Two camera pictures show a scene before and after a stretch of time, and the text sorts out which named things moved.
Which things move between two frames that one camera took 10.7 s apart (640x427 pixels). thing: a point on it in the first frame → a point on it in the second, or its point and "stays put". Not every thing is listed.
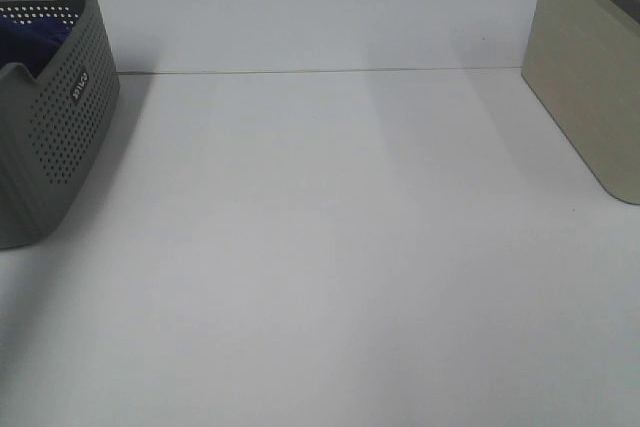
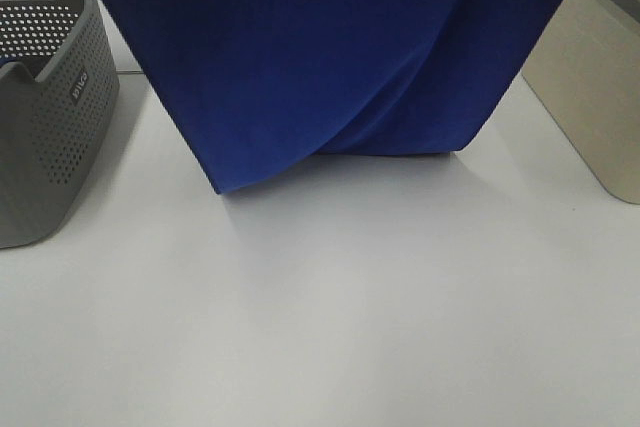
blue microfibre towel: (33, 43) → (272, 56)
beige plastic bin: (582, 58) stays put
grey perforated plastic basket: (50, 124) stays put
